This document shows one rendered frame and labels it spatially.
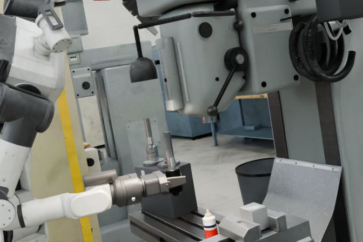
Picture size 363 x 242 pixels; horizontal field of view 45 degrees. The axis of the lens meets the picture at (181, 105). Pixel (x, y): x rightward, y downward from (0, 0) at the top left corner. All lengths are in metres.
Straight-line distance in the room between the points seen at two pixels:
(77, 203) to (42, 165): 1.69
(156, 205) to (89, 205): 0.55
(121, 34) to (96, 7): 0.86
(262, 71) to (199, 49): 0.21
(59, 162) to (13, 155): 1.71
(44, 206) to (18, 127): 0.23
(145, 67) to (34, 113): 0.33
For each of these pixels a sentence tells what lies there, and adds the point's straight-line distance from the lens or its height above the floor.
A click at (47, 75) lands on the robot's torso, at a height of 1.50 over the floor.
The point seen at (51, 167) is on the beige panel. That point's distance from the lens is 2.95.
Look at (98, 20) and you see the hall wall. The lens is 10.91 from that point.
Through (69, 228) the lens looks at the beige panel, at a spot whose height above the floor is 0.55.
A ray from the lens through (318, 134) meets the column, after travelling 1.55.
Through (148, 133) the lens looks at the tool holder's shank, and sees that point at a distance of 1.78.
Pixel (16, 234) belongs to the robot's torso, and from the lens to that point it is 1.69.
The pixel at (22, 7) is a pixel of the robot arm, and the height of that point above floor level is 1.74.
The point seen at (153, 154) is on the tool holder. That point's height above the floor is 1.13.
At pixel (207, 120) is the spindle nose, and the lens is 1.33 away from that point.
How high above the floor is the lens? 1.46
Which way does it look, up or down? 5 degrees down
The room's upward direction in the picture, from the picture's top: 9 degrees counter-clockwise
